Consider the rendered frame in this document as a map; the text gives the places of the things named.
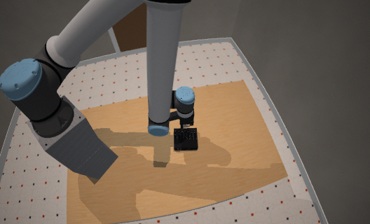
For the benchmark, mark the black lighting desk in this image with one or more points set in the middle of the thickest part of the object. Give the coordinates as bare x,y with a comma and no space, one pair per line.
185,139

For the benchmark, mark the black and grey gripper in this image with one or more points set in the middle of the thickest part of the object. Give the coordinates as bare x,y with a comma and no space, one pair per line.
187,122

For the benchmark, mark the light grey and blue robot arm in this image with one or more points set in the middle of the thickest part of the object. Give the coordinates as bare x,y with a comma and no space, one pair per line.
32,83

